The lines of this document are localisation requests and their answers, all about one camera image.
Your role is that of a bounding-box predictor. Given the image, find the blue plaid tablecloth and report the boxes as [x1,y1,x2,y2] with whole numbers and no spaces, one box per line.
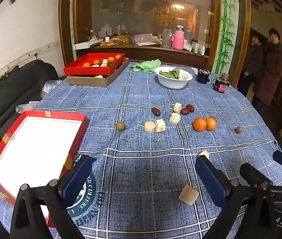
[0,61,282,239]

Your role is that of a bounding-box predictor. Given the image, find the glass pitcher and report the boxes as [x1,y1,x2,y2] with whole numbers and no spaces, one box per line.
[161,28,173,48]

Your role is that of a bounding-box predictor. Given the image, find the crumpled grey plastic bag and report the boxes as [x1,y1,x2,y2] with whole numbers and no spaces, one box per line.
[133,33,160,46]

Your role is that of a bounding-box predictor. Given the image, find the wooden glass cabinet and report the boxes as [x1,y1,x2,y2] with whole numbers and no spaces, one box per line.
[58,0,251,87]

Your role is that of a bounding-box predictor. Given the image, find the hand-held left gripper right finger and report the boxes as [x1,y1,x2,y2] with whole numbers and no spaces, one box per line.
[195,156,278,239]

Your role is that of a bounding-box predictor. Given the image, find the red box white interior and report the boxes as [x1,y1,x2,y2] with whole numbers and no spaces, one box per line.
[0,111,89,228]

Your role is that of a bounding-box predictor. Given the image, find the small black container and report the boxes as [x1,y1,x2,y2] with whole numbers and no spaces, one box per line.
[196,69,212,84]

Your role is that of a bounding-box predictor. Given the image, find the plastic bag blue print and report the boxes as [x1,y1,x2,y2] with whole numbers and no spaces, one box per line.
[40,79,63,98]

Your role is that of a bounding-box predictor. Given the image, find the green leaves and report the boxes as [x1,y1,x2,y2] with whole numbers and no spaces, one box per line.
[159,68,181,80]

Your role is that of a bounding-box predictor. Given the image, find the white flat box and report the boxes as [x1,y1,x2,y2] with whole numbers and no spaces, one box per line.
[73,41,97,51]

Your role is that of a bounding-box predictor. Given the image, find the white bowl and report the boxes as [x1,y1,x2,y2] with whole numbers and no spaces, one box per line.
[154,66,194,89]

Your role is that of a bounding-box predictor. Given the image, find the clear plastic bag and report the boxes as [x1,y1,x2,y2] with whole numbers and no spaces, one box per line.
[15,102,40,112]

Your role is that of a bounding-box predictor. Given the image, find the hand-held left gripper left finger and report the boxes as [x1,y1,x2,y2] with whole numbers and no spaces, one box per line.
[10,154,97,239]

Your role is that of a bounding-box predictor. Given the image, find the brown cardboard box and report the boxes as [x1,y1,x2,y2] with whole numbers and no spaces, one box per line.
[67,58,130,87]

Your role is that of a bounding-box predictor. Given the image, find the pink thermos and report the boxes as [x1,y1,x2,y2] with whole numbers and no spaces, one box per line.
[172,25,184,50]

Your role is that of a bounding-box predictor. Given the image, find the black leather sofa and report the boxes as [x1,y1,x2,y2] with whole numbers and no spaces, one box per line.
[0,60,66,160]

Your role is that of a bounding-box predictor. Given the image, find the dark jar red label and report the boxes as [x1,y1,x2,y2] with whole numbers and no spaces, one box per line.
[213,73,231,93]

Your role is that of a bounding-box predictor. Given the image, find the green cloth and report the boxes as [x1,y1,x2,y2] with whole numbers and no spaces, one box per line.
[131,59,162,73]

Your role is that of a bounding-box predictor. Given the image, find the bamboo painted panel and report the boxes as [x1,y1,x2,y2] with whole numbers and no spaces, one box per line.
[212,0,239,74]

